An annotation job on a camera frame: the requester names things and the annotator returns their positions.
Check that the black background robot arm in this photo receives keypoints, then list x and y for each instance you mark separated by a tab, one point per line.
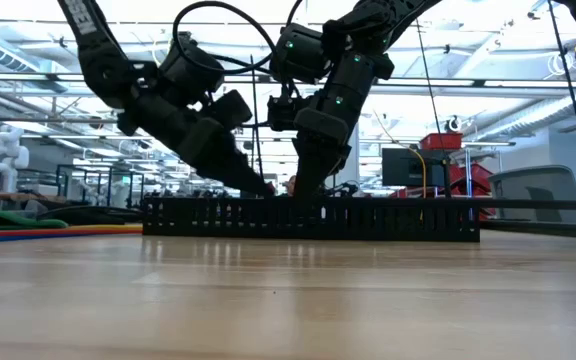
340	189

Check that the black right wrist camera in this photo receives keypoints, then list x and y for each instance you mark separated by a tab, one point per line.
285	112

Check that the red storage bin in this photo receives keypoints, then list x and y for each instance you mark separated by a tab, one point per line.
440	141

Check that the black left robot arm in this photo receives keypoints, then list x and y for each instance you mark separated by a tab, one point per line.
98	55

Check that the person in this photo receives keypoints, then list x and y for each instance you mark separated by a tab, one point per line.
290	185

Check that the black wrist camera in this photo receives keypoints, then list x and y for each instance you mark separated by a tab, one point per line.
230	110
285	112

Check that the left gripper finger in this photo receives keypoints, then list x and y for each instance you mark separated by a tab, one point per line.
203	145
238	175

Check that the black monitor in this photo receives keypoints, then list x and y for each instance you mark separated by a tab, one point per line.
403	167

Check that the black zip tie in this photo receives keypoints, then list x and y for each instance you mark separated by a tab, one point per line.
256	120

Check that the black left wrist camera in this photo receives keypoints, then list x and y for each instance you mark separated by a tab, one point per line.
230	110

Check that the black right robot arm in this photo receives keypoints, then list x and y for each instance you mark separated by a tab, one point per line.
383	15

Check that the grey mesh office chair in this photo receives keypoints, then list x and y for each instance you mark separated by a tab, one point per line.
563	187

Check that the black aluminium table frame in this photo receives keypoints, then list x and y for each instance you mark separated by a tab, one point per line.
543	229

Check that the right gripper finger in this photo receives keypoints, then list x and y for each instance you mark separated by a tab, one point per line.
318	150
340	160

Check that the white pillar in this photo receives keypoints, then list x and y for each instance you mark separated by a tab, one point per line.
353	165

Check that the white robot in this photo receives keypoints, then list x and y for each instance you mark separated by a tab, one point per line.
5	160

